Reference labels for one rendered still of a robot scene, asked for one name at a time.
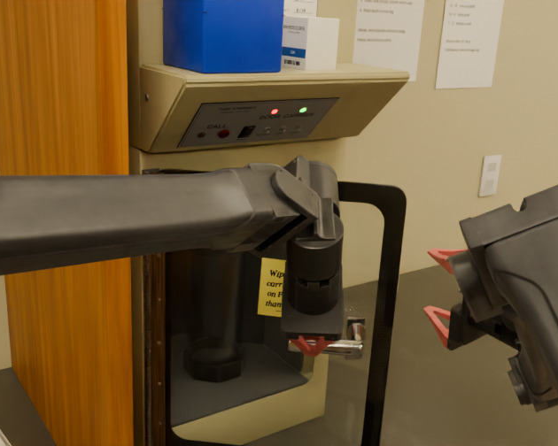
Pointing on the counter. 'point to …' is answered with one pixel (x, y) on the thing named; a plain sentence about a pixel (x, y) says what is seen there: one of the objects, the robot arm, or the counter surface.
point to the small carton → (309, 42)
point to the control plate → (238, 114)
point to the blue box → (223, 35)
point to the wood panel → (82, 17)
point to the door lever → (356, 333)
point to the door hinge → (147, 331)
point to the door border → (156, 356)
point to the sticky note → (271, 287)
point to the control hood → (226, 81)
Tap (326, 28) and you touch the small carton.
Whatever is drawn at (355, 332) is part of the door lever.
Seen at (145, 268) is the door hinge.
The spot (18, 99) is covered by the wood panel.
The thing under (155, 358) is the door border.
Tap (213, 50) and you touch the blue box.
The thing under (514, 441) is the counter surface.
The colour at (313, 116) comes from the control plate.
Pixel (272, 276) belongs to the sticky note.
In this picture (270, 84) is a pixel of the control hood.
